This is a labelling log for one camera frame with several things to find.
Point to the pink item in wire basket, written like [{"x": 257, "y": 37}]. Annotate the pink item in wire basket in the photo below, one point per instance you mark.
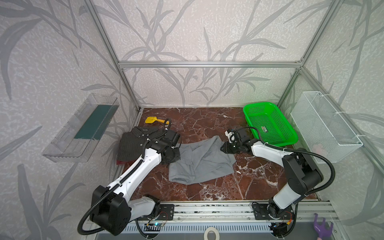
[{"x": 319, "y": 149}]

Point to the green plastic basket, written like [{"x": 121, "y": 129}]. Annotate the green plastic basket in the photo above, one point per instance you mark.
[{"x": 280, "y": 134}]

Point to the white tape roll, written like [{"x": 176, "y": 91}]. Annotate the white tape roll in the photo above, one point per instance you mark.
[{"x": 211, "y": 233}]

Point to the clear acrylic wall shelf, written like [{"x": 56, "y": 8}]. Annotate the clear acrylic wall shelf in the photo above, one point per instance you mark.
[{"x": 77, "y": 140}]

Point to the light grey long sleeve shirt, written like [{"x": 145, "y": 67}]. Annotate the light grey long sleeve shirt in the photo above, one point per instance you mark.
[{"x": 201, "y": 162}]

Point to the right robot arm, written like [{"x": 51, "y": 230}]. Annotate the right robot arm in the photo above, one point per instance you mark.
[{"x": 302, "y": 173}]

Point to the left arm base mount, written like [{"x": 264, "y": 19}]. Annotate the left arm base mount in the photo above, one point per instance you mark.
[{"x": 160, "y": 216}]

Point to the purple plastic toy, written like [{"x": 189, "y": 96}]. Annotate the purple plastic toy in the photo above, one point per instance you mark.
[{"x": 324, "y": 230}]

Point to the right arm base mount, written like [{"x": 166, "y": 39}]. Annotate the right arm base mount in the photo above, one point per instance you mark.
[{"x": 282, "y": 221}]

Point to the dark striped folded shirt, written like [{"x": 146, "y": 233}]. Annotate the dark striped folded shirt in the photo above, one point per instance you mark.
[{"x": 131, "y": 143}]

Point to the white wire mesh basket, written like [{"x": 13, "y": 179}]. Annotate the white wire mesh basket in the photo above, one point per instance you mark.
[{"x": 320, "y": 123}]

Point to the basket barcode sticker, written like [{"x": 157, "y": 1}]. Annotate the basket barcode sticker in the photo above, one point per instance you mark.
[{"x": 265, "y": 129}]

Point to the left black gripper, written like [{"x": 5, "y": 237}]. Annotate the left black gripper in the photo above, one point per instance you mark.
[{"x": 147, "y": 132}]

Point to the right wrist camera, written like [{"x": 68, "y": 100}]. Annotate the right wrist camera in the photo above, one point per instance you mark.
[{"x": 231, "y": 134}]

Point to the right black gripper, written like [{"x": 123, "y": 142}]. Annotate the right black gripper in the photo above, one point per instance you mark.
[{"x": 227, "y": 145}]

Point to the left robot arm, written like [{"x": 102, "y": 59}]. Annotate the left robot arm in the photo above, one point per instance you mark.
[{"x": 112, "y": 207}]

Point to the yellow toy hammer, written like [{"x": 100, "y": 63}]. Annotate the yellow toy hammer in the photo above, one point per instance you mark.
[{"x": 150, "y": 120}]

